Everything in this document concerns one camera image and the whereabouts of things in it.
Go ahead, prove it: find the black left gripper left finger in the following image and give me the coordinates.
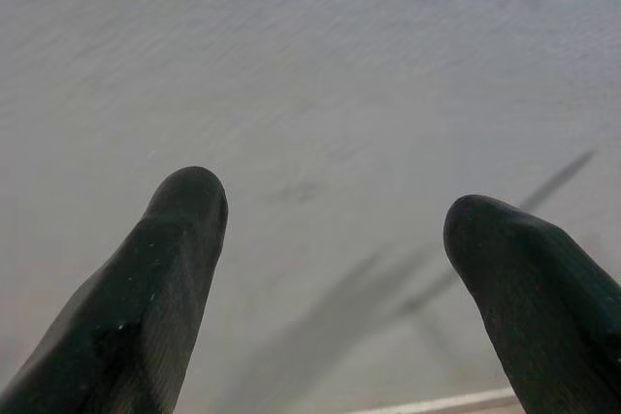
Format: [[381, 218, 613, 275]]
[[0, 165, 230, 414]]

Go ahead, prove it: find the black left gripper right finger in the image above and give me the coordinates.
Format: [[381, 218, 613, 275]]
[[442, 194, 621, 414]]

